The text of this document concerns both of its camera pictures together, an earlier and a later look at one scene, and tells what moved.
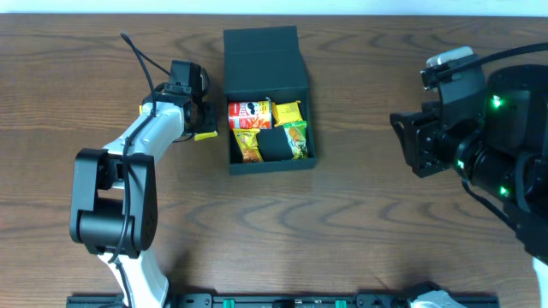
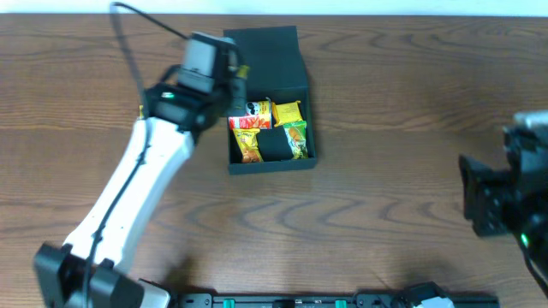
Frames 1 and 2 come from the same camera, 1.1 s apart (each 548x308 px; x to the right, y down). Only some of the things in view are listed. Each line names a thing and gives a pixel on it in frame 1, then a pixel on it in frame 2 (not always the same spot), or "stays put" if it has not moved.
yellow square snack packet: x=285 y=113 stays put
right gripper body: x=427 y=142 → x=495 y=195
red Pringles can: x=250 y=115 stays put
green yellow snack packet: x=296 y=134 stays put
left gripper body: x=206 y=118 → x=231 y=100
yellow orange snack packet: x=247 y=141 stays put
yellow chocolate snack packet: x=205 y=135 → x=242 y=71
